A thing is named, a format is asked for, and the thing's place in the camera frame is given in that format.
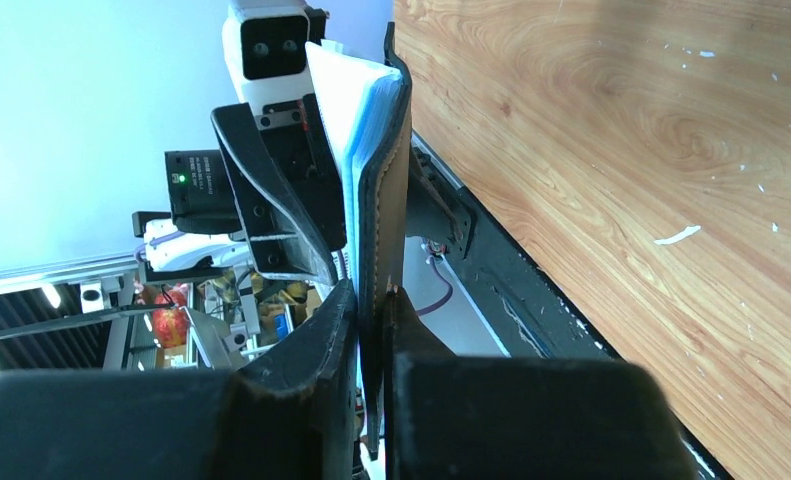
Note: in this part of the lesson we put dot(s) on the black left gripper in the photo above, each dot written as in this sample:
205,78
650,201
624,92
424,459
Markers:
286,188

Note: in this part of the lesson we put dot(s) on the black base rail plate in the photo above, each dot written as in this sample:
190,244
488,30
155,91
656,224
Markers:
501,285

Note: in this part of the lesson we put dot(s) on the black card holder with sleeves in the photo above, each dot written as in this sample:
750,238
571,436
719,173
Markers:
366,112

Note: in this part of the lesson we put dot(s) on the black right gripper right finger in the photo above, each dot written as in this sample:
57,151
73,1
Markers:
467,417

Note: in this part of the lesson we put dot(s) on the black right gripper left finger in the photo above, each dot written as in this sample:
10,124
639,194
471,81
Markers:
289,414

